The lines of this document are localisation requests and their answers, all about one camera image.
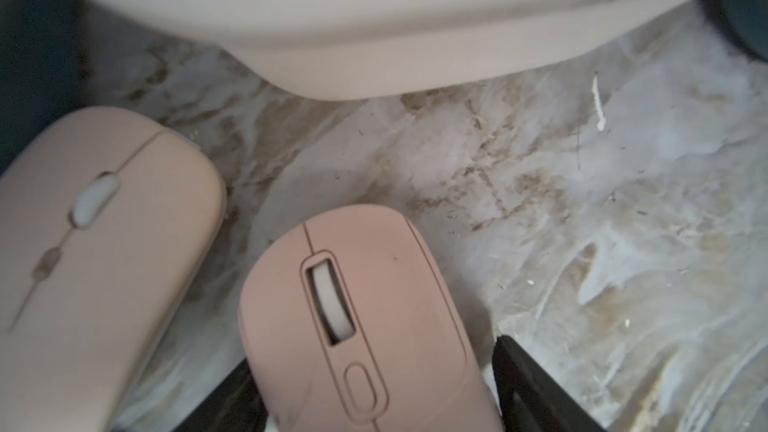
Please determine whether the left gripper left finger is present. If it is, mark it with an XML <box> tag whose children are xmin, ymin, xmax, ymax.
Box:
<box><xmin>174</xmin><ymin>360</ymin><xmax>267</xmax><ymax>432</ymax></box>

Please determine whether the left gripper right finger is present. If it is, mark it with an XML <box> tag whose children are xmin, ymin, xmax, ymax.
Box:
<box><xmin>492</xmin><ymin>335</ymin><xmax>605</xmax><ymax>432</ymax></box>

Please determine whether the pink mouse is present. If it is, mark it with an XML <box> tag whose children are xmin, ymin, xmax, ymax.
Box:
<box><xmin>238</xmin><ymin>204</ymin><xmax>503</xmax><ymax>431</ymax></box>
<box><xmin>1</xmin><ymin>107</ymin><xmax>226</xmax><ymax>431</ymax></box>

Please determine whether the left teal storage box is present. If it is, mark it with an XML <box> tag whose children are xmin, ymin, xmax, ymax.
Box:
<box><xmin>1</xmin><ymin>0</ymin><xmax>80</xmax><ymax>170</ymax></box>

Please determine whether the teal storage box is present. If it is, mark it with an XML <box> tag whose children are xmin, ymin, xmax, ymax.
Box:
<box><xmin>699</xmin><ymin>0</ymin><xmax>767</xmax><ymax>63</ymax></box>
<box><xmin>1</xmin><ymin>0</ymin><xmax>80</xmax><ymax>170</ymax></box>

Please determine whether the white storage box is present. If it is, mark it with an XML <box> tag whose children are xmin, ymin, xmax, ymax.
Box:
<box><xmin>93</xmin><ymin>0</ymin><xmax>689</xmax><ymax>100</ymax></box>

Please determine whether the right teal storage box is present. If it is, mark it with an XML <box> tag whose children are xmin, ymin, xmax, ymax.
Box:
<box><xmin>699</xmin><ymin>0</ymin><xmax>767</xmax><ymax>63</ymax></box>

